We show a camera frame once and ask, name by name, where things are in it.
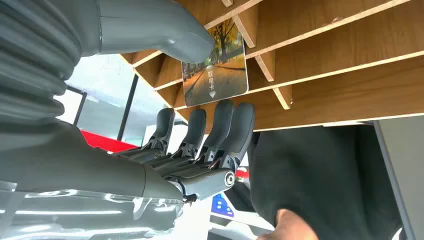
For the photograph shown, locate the wooden slotted card organizer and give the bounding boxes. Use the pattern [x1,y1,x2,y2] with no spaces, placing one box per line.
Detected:
[120,0,424,134]

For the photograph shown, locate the transparent plastic hand cover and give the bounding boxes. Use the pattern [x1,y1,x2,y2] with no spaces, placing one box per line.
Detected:
[0,180,185,240]

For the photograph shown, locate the person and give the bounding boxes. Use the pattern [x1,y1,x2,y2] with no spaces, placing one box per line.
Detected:
[231,124,403,240]

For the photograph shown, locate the dark metal stanchion post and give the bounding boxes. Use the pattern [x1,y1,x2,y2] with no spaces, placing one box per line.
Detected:
[116,74,139,142]

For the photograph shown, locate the white panel with blue print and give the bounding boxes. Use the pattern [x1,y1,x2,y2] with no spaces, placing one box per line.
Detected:
[207,192,276,240]

